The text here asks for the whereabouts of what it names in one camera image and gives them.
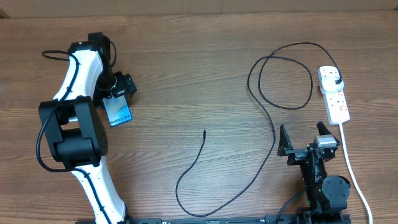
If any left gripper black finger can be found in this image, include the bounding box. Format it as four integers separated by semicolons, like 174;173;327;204
93;90;109;108
124;74;137;98

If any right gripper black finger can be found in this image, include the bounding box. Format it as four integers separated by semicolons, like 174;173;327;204
317;121;340;146
277;124;294;156

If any blue Samsung Galaxy smartphone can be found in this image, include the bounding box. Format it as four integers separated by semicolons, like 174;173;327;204
103;96;133;127

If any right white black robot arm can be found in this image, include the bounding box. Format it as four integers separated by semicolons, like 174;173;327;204
276;121;351;223

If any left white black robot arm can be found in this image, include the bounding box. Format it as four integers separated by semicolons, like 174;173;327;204
36;32;137;223

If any white USB charger plug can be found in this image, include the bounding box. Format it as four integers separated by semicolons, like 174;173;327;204
320;77;345;94

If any white power extension strip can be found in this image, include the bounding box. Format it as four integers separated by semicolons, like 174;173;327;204
317;66;350;125

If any white extension strip cord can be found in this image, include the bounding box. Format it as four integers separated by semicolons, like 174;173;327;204
338;123;374;224

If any black USB charging cable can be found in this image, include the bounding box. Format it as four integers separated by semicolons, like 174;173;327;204
175;42;344;218

